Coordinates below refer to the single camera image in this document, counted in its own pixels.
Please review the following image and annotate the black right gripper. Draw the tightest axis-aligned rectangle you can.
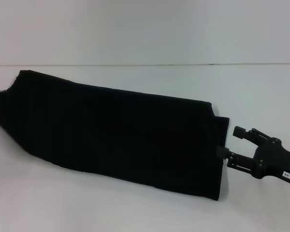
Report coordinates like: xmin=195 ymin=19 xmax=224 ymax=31
xmin=216 ymin=125 xmax=290 ymax=185

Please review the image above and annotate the black t-shirt with FREE print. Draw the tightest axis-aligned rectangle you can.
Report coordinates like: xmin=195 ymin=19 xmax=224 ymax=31
xmin=0 ymin=69 xmax=231 ymax=188

